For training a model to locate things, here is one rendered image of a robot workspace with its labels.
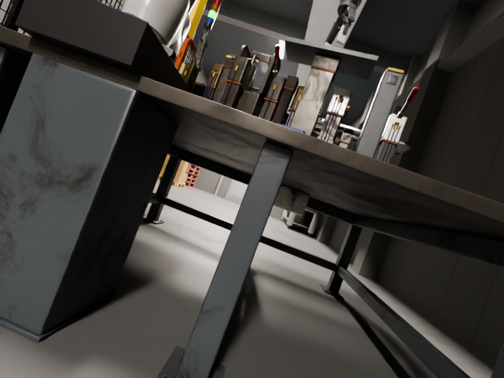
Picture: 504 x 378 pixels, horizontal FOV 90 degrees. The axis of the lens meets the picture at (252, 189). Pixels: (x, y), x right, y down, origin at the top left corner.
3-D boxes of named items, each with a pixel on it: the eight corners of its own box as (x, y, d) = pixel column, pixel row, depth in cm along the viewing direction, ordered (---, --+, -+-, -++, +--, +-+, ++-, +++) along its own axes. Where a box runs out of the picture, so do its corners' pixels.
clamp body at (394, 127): (373, 199, 116) (400, 125, 116) (381, 197, 104) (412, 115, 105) (358, 193, 117) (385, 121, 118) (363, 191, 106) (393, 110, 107)
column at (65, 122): (37, 343, 61) (137, 88, 62) (-70, 294, 63) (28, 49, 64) (115, 295, 91) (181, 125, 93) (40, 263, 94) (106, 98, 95)
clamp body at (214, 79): (203, 139, 133) (229, 73, 134) (195, 133, 122) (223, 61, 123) (193, 136, 134) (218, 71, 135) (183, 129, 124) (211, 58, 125)
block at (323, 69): (301, 166, 107) (338, 68, 107) (301, 163, 99) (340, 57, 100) (279, 159, 109) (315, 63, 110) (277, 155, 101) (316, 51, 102)
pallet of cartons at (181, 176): (148, 174, 735) (157, 151, 737) (186, 188, 727) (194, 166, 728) (133, 170, 651) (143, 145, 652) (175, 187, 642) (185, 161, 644)
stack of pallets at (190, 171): (172, 179, 923) (181, 157, 925) (194, 187, 917) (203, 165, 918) (157, 176, 794) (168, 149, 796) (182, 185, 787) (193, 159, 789)
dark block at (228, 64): (211, 140, 129) (241, 64, 130) (206, 136, 122) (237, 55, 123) (202, 137, 130) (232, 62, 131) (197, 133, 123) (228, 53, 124)
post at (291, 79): (269, 160, 120) (298, 82, 121) (268, 157, 116) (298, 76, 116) (259, 157, 122) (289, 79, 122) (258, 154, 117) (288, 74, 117)
